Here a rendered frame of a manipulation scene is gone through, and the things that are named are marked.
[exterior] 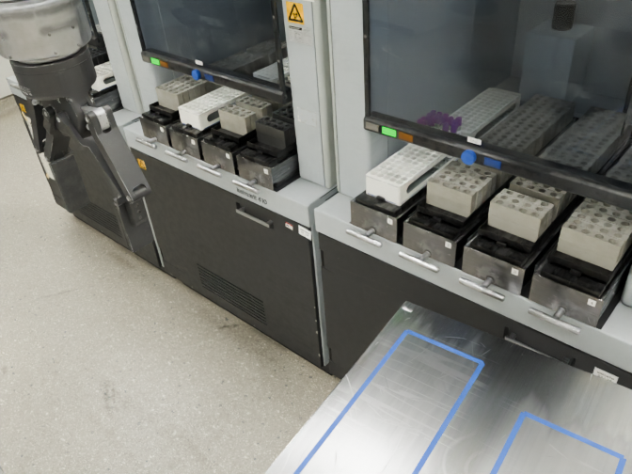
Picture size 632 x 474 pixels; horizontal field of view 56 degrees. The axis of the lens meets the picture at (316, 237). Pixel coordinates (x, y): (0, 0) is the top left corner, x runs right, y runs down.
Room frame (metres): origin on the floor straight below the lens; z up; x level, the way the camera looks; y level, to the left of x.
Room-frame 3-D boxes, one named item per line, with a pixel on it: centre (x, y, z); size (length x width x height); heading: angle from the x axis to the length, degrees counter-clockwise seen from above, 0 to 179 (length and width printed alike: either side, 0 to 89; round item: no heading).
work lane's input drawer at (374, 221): (1.37, -0.36, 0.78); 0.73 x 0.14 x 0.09; 136
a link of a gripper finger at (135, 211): (0.54, 0.19, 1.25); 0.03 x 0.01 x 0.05; 46
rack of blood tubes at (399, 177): (1.28, -0.27, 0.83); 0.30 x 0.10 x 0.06; 136
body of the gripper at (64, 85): (0.60, 0.25, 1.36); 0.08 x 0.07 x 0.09; 46
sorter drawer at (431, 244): (1.27, -0.47, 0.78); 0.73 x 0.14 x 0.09; 136
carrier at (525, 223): (0.99, -0.42, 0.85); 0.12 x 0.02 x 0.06; 45
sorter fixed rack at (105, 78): (2.15, 0.64, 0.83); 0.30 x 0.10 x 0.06; 136
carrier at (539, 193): (1.06, -0.48, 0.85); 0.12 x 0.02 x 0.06; 46
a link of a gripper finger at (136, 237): (0.55, 0.20, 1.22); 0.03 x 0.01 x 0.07; 136
